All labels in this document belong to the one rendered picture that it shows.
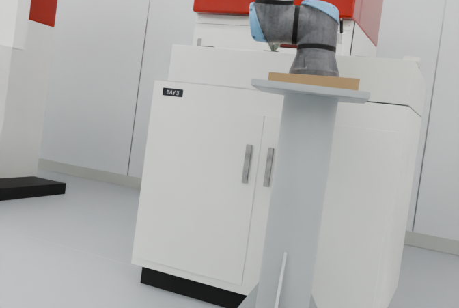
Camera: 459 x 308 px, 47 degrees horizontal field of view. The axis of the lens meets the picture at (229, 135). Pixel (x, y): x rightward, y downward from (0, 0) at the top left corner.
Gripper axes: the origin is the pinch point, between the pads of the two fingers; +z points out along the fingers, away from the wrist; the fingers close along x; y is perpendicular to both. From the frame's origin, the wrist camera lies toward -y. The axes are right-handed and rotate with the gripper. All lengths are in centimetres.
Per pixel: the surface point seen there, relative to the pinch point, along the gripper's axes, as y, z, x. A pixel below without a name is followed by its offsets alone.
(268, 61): -3.9, 5.8, -0.5
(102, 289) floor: -17, 98, 49
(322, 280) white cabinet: -4, 78, -30
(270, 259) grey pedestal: -34, 67, -21
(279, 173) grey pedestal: -34, 42, -20
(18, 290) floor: -39, 98, 69
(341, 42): 25.2, -8.1, -18.6
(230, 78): -3.8, 12.9, 13.6
